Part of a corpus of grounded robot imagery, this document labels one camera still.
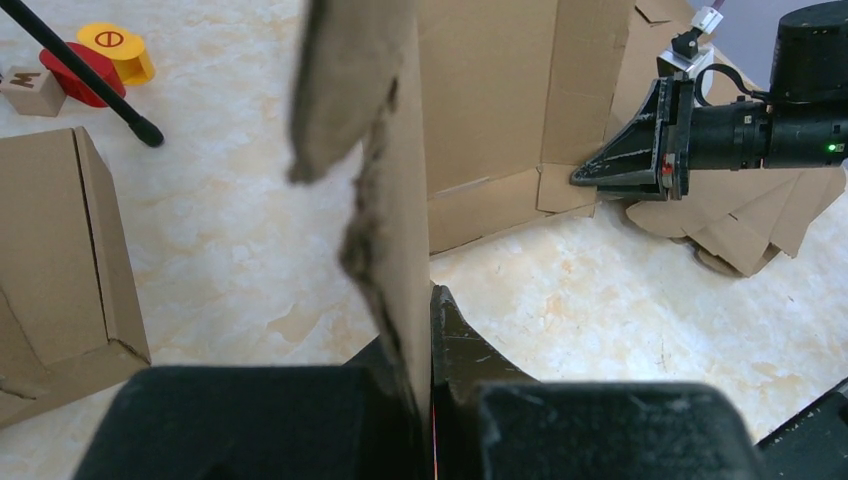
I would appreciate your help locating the large cardboard box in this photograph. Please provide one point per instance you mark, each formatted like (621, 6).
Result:
(471, 115)

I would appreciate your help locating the red round toy block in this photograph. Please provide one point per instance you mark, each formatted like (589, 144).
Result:
(76, 88)

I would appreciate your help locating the yellow round toy block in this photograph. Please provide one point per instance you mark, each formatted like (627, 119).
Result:
(126, 50)

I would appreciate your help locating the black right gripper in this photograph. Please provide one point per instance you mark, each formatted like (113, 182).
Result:
(727, 137)

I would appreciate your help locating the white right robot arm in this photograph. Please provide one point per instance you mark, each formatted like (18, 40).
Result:
(807, 98)

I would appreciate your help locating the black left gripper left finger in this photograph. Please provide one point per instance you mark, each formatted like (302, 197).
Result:
(283, 422)

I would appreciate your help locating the small wooden letter cube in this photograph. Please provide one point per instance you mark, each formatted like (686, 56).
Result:
(33, 91)

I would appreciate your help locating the black camera tripod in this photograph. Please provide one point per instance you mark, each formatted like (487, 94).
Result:
(146, 131)

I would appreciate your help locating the folded cardboard box at left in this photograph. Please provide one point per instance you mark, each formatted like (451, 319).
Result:
(71, 323)

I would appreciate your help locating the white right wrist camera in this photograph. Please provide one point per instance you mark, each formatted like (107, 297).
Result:
(685, 54)

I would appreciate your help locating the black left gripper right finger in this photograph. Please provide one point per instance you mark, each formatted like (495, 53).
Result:
(492, 420)

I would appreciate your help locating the stack of flat cardboard blanks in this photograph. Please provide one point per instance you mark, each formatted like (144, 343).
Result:
(739, 220)

